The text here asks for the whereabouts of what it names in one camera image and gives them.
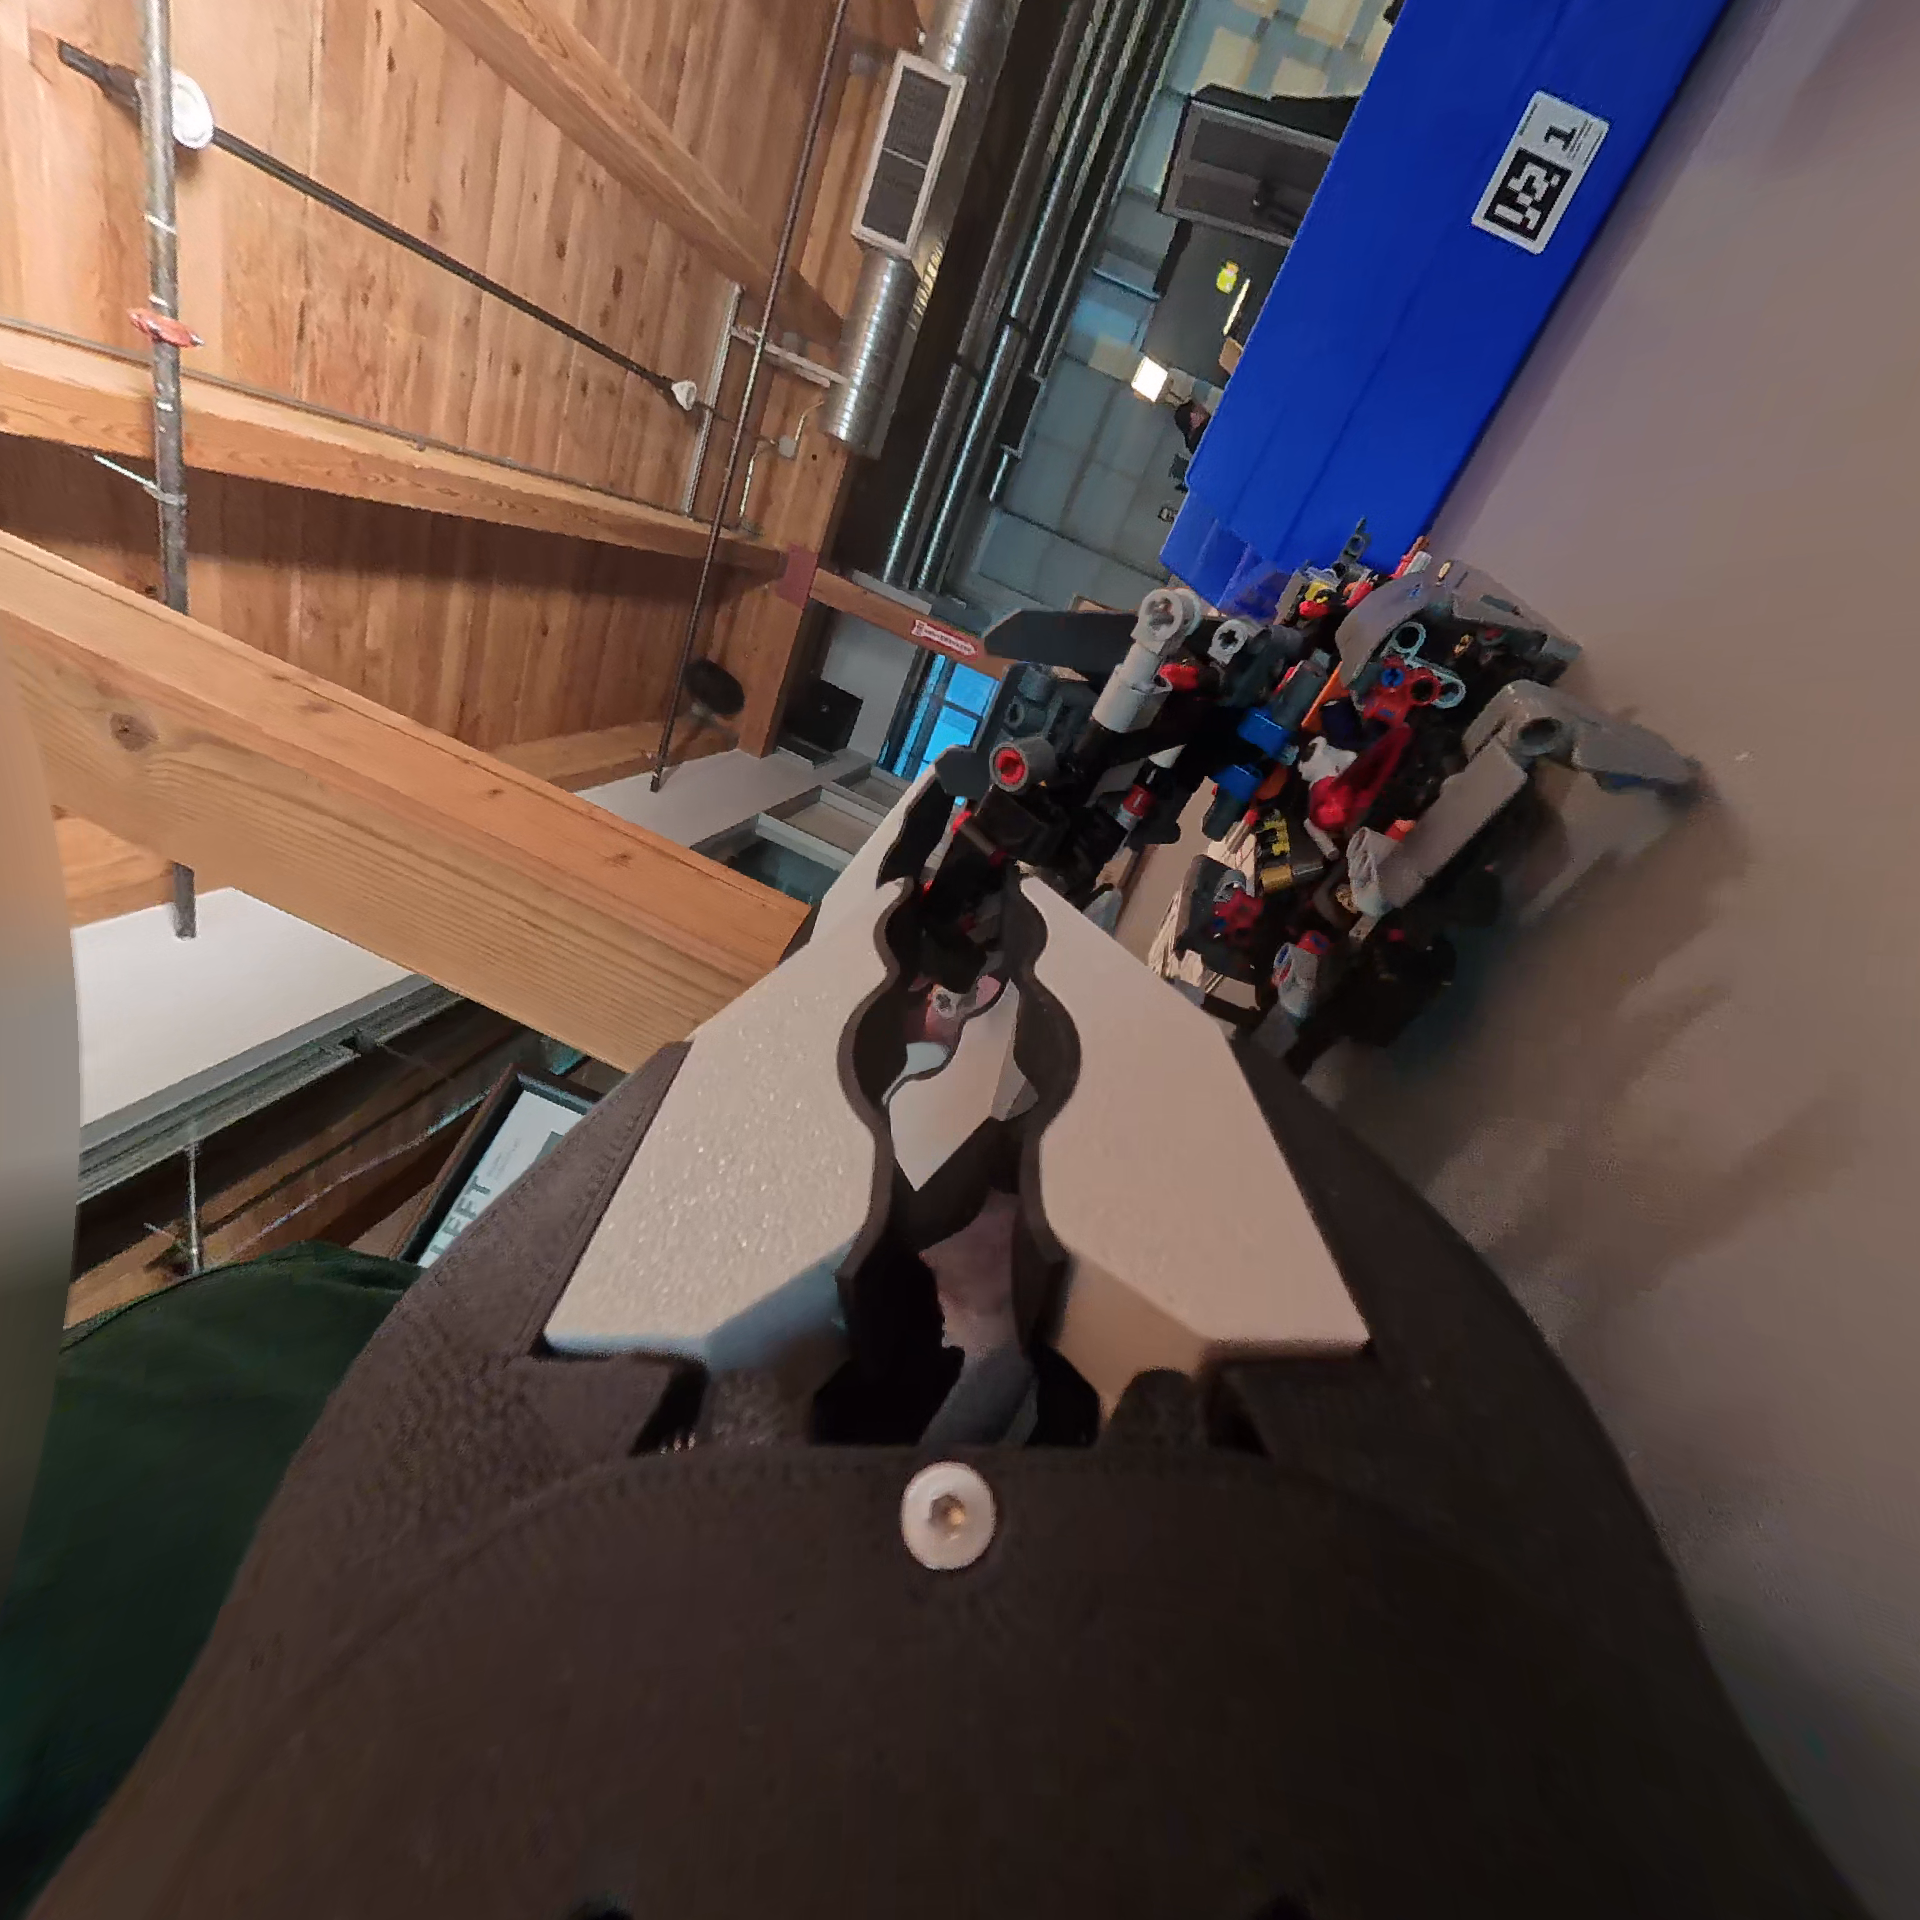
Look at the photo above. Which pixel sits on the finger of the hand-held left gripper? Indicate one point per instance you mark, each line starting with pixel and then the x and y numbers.
pixel 885 869

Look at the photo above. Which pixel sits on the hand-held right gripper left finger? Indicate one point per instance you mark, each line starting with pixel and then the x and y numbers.
pixel 722 1182

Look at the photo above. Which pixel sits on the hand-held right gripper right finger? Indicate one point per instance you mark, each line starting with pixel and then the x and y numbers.
pixel 1197 1182

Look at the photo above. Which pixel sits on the black lego sub-assembly red pins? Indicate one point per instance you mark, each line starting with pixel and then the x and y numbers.
pixel 1035 807

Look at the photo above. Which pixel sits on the large lego vehicle model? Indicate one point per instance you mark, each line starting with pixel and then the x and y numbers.
pixel 1395 745

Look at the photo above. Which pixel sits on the person's left hand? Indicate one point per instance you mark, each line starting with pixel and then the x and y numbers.
pixel 979 1282

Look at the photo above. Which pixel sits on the framed black white tag sign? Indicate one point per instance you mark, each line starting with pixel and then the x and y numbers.
pixel 496 1170

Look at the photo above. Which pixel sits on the plain blue plastic bin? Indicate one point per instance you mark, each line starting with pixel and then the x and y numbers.
pixel 1221 561

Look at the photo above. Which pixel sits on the person's green shirt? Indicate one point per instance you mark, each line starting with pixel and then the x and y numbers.
pixel 182 1499

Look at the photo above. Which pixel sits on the white ceiling air vent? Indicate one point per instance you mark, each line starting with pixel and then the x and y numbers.
pixel 908 152

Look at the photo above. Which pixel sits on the blue plastic bin with tag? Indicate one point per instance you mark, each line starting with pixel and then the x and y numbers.
pixel 1395 300

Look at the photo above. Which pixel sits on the dark grey cabinet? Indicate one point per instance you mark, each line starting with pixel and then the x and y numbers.
pixel 1250 170

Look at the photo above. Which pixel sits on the silver air duct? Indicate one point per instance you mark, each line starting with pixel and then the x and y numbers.
pixel 885 345

